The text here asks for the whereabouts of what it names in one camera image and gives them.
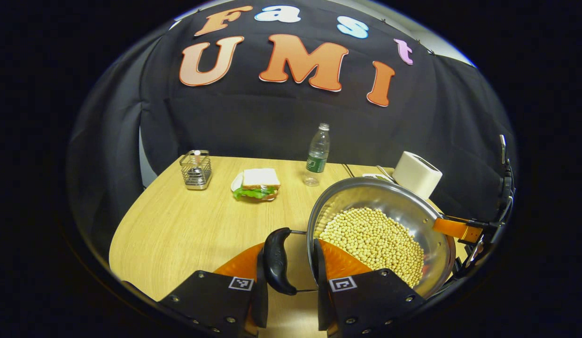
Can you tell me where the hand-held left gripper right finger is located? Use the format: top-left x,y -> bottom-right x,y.
313,238 -> 425,338

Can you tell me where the pile of yellow soybeans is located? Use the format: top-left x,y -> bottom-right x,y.
319,207 -> 425,288

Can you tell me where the steel pot with black handles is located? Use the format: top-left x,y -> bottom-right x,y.
263,177 -> 457,300

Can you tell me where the black backdrop cloth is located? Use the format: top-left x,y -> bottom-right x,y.
65,0 -> 517,263

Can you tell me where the sandwich with lettuce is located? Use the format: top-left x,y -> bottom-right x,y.
233,168 -> 281,202

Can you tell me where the wire mesh utensil holder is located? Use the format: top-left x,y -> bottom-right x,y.
179,150 -> 213,191

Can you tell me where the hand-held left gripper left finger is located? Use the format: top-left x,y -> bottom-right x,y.
157,242 -> 270,338

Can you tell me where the white toaster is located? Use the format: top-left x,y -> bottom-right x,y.
392,151 -> 443,200

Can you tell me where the clear plastic water bottle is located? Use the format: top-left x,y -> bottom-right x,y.
303,123 -> 330,187

